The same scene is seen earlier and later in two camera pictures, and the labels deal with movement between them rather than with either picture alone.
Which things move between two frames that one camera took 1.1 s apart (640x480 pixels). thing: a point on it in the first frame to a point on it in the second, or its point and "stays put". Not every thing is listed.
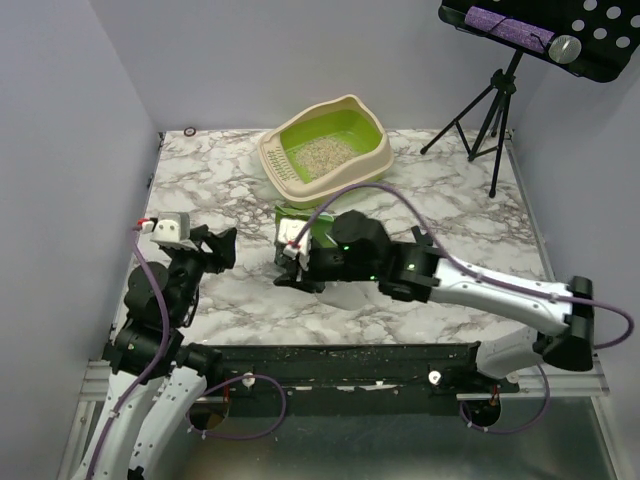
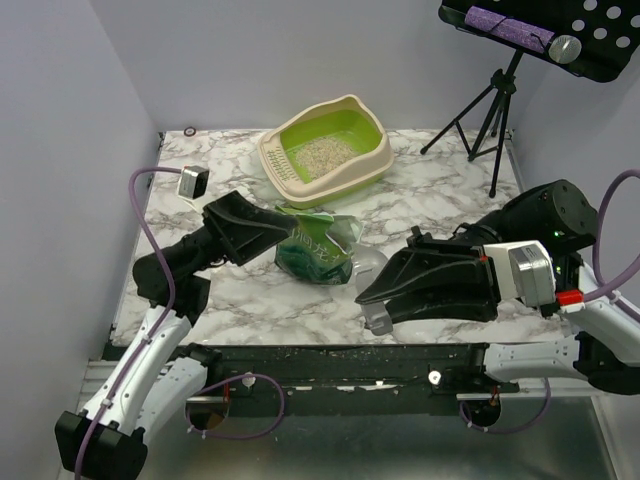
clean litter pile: (321, 156) stays put
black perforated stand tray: (608, 30) stays put
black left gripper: (223, 244) to (242, 229)
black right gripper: (304, 270) to (484, 282)
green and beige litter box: (313, 156) stays put
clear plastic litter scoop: (349, 295) to (366, 263)
